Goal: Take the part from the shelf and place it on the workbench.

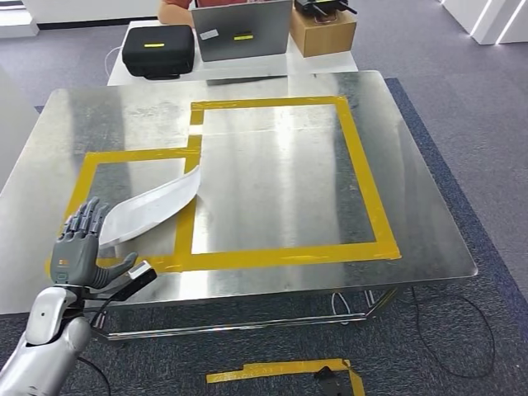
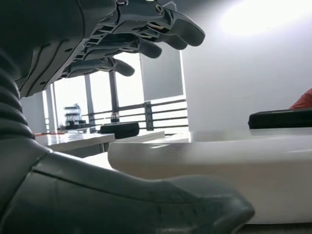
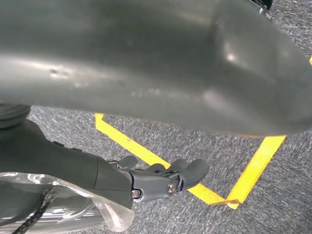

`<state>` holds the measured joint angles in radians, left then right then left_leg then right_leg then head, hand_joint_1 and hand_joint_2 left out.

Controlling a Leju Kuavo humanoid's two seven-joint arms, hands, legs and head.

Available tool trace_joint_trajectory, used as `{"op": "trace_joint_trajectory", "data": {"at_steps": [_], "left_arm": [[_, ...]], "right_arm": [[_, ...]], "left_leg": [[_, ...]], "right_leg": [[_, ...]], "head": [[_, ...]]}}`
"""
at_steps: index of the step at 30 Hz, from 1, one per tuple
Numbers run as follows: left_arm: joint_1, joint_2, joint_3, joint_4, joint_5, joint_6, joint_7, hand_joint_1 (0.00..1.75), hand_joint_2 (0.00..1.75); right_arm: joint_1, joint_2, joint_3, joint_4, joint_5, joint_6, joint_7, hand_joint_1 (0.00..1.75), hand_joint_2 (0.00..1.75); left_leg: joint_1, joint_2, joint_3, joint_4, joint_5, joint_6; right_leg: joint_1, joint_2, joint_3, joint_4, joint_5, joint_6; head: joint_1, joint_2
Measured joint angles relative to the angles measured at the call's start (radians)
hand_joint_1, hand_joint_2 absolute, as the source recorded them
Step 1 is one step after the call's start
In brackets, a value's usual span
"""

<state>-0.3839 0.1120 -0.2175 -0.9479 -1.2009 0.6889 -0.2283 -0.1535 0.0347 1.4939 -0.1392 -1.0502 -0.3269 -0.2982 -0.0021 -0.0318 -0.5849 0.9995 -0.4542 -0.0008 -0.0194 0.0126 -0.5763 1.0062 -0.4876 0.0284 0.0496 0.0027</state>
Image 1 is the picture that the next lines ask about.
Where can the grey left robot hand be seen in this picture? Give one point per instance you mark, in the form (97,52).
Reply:
(74,262)

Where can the white plastic body panel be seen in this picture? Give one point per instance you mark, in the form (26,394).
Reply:
(148,210)

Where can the steel workbench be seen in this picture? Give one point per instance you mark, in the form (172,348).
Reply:
(289,180)

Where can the dark robot body part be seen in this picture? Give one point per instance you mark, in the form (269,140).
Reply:
(328,382)

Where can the small yellow tape rectangle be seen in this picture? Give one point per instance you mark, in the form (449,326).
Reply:
(124,154)

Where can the black zip carry case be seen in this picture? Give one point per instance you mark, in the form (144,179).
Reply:
(158,54)

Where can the yellow floor tape outline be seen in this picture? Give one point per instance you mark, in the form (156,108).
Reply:
(268,369)

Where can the grey laptop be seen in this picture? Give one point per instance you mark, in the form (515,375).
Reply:
(241,27)

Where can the large yellow tape rectangle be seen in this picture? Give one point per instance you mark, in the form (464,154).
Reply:
(359,164)

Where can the brown cardboard box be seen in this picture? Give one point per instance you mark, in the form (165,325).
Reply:
(321,35)

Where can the black electronic device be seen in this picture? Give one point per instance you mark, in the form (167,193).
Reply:
(321,5)

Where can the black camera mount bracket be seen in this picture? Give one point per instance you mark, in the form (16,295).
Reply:
(119,293)

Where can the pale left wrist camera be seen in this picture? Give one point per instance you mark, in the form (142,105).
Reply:
(140,270)

